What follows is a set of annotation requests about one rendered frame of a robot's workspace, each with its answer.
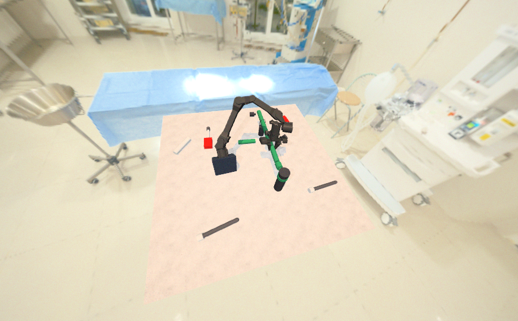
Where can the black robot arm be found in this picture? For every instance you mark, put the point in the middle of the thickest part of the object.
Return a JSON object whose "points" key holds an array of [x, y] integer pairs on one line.
{"points": [[238, 104]]}

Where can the white cylinder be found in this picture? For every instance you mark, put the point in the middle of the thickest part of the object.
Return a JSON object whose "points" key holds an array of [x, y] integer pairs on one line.
{"points": [[181, 146]]}

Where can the green clamp band with cup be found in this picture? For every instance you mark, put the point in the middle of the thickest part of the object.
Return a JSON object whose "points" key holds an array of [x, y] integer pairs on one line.
{"points": [[278, 166]]}

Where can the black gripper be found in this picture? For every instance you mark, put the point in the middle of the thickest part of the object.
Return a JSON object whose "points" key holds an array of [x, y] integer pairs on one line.
{"points": [[273, 137]]}

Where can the black post with cap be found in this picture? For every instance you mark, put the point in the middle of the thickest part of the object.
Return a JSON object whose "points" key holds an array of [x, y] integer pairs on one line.
{"points": [[283, 174]]}

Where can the long green rod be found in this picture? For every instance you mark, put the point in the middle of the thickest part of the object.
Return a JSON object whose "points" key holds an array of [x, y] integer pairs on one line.
{"points": [[272, 149]]}

